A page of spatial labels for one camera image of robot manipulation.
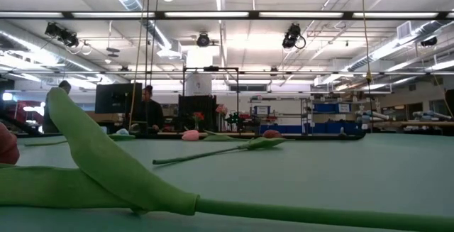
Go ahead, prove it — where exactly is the pink artificial tulip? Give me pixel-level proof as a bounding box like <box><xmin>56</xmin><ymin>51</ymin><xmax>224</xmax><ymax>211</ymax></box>
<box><xmin>181</xmin><ymin>129</ymin><xmax>236</xmax><ymax>143</ymax></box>

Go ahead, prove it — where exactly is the white artificial tulip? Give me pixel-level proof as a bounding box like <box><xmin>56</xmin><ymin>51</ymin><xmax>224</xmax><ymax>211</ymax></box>
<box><xmin>23</xmin><ymin>128</ymin><xmax>136</xmax><ymax>148</ymax></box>

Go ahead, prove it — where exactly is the dark red artificial tulip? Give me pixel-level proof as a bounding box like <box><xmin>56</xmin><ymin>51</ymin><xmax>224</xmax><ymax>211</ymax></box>
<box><xmin>0</xmin><ymin>87</ymin><xmax>454</xmax><ymax>232</ymax></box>

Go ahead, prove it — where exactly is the small pink flower bunch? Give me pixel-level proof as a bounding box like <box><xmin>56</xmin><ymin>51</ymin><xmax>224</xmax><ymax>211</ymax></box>
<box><xmin>215</xmin><ymin>104</ymin><xmax>229</xmax><ymax>132</ymax></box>

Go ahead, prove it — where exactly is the black panel screen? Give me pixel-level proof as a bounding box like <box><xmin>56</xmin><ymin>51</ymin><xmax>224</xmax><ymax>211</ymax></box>
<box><xmin>177</xmin><ymin>94</ymin><xmax>218</xmax><ymax>132</ymax></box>

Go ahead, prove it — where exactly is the small red flower bunch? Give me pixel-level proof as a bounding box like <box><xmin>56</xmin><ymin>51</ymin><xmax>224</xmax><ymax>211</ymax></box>
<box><xmin>193</xmin><ymin>111</ymin><xmax>206</xmax><ymax>131</ymax></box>

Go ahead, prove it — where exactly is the white round column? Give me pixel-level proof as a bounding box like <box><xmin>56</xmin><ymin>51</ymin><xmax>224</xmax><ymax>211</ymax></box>
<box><xmin>185</xmin><ymin>49</ymin><xmax>214</xmax><ymax>96</ymax></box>

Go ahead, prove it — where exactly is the person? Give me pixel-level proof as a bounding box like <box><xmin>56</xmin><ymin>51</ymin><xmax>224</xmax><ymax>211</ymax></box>
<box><xmin>42</xmin><ymin>79</ymin><xmax>72</xmax><ymax>134</ymax></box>
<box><xmin>135</xmin><ymin>84</ymin><xmax>166</xmax><ymax>134</ymax></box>

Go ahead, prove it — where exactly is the metal shelf rack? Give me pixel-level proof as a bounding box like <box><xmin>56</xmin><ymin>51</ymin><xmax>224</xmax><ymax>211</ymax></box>
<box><xmin>299</xmin><ymin>96</ymin><xmax>356</xmax><ymax>134</ymax></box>

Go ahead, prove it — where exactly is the overhead beam with light strips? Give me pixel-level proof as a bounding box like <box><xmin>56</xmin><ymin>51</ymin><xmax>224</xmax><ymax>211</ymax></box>
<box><xmin>0</xmin><ymin>10</ymin><xmax>454</xmax><ymax>21</ymax></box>

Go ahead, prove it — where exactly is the blue storage bin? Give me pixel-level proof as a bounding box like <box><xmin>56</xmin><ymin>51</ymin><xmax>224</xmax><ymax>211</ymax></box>
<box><xmin>313</xmin><ymin>103</ymin><xmax>336</xmax><ymax>114</ymax></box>

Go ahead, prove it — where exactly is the black computer monitor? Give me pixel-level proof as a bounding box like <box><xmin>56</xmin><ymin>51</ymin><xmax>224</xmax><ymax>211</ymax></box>
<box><xmin>94</xmin><ymin>82</ymin><xmax>143</xmax><ymax>114</ymax></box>

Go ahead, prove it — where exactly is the green table mat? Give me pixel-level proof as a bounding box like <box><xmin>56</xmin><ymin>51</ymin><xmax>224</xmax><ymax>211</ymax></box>
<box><xmin>0</xmin><ymin>133</ymin><xmax>454</xmax><ymax>232</ymax></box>

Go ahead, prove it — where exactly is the wooden workbench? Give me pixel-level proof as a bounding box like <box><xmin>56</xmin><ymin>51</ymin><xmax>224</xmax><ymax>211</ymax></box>
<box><xmin>368</xmin><ymin>120</ymin><xmax>454</xmax><ymax>129</ymax></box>

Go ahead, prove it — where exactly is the red metal rack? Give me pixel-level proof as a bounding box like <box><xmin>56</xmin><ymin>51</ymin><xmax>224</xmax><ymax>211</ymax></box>
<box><xmin>6</xmin><ymin>99</ymin><xmax>45</xmax><ymax>133</ymax></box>

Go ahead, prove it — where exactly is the black ceiling dome fixture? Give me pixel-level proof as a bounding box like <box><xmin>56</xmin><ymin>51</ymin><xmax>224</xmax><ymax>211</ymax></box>
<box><xmin>420</xmin><ymin>35</ymin><xmax>438</xmax><ymax>48</ymax></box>

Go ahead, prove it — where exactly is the black square frame stand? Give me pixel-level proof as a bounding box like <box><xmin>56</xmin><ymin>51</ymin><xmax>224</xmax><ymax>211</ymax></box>
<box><xmin>182</xmin><ymin>66</ymin><xmax>240</xmax><ymax>133</ymax></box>

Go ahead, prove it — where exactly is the black hanging cable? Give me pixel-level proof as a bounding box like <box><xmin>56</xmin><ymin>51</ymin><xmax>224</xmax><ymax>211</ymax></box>
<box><xmin>147</xmin><ymin>0</ymin><xmax>161</xmax><ymax>119</ymax></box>
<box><xmin>144</xmin><ymin>0</ymin><xmax>151</xmax><ymax>133</ymax></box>

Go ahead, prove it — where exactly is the black camera with cable loop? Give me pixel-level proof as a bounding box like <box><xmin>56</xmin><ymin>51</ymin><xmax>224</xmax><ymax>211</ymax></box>
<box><xmin>282</xmin><ymin>22</ymin><xmax>307</xmax><ymax>50</ymax></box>

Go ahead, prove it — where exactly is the yellow hanging cord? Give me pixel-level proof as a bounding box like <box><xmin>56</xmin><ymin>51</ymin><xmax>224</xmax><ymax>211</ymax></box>
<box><xmin>128</xmin><ymin>0</ymin><xmax>148</xmax><ymax>130</ymax></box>
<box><xmin>358</xmin><ymin>0</ymin><xmax>375</xmax><ymax>133</ymax></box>

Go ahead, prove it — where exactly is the black ceiling camera cluster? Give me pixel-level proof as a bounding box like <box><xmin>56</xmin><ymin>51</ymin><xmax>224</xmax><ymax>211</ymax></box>
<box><xmin>44</xmin><ymin>21</ymin><xmax>80</xmax><ymax>48</ymax></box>

